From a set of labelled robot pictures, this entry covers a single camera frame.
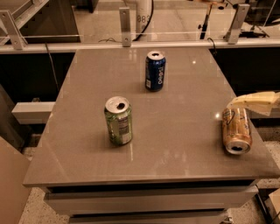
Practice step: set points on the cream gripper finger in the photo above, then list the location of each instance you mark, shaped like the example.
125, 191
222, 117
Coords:
261, 102

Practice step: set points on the orange soda can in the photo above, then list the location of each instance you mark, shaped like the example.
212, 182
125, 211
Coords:
236, 133

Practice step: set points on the blue Pepsi can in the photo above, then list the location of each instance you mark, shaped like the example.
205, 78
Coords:
155, 71

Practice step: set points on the green soda can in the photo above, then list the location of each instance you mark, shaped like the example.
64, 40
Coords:
118, 117

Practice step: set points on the black stand with knob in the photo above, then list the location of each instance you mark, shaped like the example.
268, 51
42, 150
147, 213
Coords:
205, 24

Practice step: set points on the grey table with drawers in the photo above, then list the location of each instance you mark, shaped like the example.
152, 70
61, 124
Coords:
175, 169

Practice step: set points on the white cylinder with number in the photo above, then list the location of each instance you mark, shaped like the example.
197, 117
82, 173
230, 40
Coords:
143, 14

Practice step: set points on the white shelf block left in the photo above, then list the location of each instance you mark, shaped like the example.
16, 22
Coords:
35, 112

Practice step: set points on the brown panel lower left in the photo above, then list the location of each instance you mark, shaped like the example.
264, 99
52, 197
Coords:
13, 195

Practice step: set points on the right metal bracket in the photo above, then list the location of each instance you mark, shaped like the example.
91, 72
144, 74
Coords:
236, 25

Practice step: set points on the metal bracket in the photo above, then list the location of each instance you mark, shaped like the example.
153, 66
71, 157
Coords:
12, 33
124, 13
236, 25

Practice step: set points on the middle metal bracket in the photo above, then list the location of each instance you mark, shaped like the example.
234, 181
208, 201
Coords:
124, 13

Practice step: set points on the horizontal aluminium rail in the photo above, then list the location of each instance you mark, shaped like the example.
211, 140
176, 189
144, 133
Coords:
206, 43

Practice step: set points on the left metal bracket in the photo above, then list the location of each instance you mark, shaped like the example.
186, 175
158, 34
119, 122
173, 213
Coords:
12, 33

